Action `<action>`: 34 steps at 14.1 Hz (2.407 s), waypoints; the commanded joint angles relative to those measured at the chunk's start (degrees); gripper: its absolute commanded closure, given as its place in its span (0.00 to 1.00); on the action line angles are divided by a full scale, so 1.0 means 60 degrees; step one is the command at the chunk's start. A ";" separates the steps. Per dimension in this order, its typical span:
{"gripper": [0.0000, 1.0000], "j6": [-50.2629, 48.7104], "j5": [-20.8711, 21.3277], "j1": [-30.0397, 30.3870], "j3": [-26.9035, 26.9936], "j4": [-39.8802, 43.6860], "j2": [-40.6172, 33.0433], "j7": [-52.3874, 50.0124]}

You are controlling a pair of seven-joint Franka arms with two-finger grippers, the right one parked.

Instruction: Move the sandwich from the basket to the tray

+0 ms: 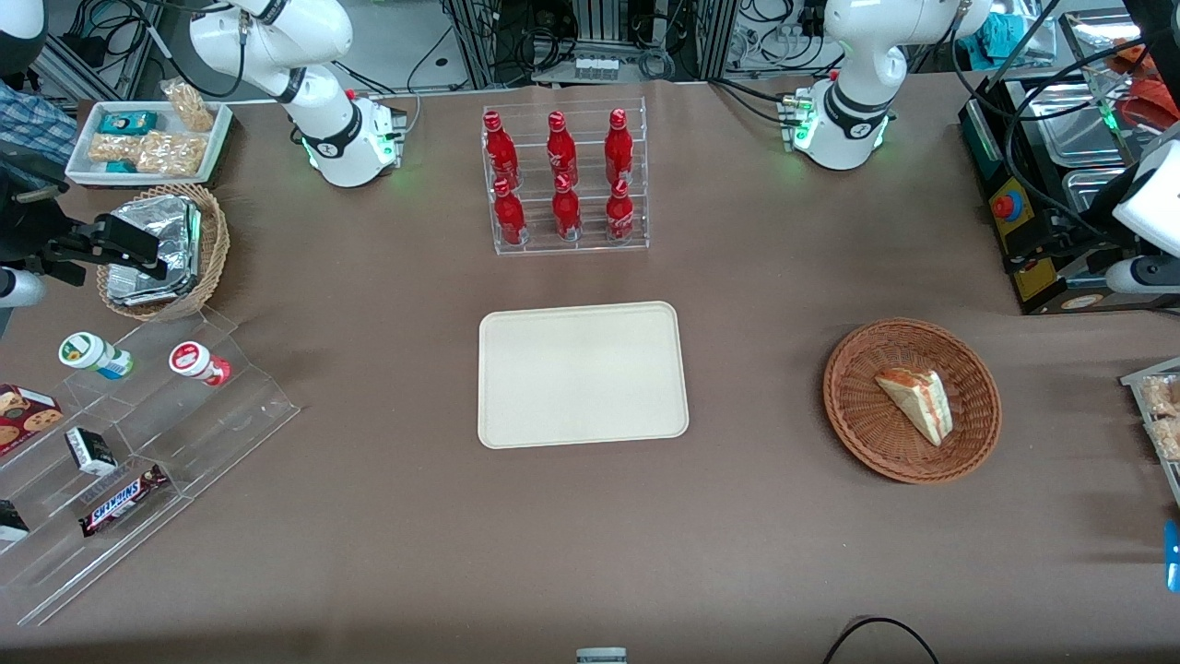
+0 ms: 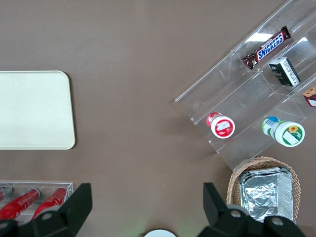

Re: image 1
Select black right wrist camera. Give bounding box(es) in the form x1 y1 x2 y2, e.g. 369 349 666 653
92 212 161 265

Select red lid yogurt cup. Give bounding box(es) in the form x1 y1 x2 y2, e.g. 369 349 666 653
169 341 232 387

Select silver foil wrapped packages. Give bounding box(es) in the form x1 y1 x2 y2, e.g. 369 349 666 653
104 194 203 307

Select red cookie box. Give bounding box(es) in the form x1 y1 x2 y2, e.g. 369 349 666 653
0 384 65 458

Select clear bag of puffed snacks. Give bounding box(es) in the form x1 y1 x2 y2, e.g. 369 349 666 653
159 78 216 133
88 134 145 165
136 129 209 178

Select clear acrylic bottle rack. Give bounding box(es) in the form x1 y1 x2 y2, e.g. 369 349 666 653
481 97 650 257

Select grey tray with snacks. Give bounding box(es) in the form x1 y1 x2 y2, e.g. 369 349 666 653
1120 357 1180 508

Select triangular sandwich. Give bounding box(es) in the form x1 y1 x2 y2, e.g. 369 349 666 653
874 367 953 448

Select green lid yogurt cup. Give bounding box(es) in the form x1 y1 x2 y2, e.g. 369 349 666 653
58 332 135 381

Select orange fried food piece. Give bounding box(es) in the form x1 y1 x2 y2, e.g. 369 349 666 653
1106 41 1155 77

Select red cola bottle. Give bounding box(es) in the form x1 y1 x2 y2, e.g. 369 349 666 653
606 178 637 244
483 111 520 190
493 178 528 247
546 111 580 185
604 108 636 185
551 173 584 243

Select blue plaid shirt person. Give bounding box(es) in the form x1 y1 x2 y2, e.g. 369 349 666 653
0 81 80 169

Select tan deep wicker basket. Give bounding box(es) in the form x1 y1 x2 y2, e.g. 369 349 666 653
97 183 231 322

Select red fried food piece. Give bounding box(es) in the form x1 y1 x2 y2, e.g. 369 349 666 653
1115 78 1180 132

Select cream rectangular tray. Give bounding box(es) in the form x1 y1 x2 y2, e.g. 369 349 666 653
478 301 690 450

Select steel food pan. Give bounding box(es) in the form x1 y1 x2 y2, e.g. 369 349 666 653
1063 168 1133 220
1021 85 1124 169

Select brown round wicker basket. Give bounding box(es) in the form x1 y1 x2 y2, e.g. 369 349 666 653
823 318 1003 485

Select clear acrylic stepped display stand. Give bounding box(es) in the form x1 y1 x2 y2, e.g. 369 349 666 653
0 307 301 628

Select black floor cable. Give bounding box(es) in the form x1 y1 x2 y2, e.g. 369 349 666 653
822 616 940 664

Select snickers chocolate bar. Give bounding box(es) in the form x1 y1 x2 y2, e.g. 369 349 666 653
78 464 171 539

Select black food warmer cabinet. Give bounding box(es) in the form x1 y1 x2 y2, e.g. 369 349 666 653
959 9 1180 316

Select white rectangular snack tray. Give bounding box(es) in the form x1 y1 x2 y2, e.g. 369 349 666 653
65 100 234 188

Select teal cloth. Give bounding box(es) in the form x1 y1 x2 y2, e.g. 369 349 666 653
975 11 1026 62

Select small black white box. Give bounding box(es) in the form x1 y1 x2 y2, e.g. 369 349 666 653
65 426 119 478

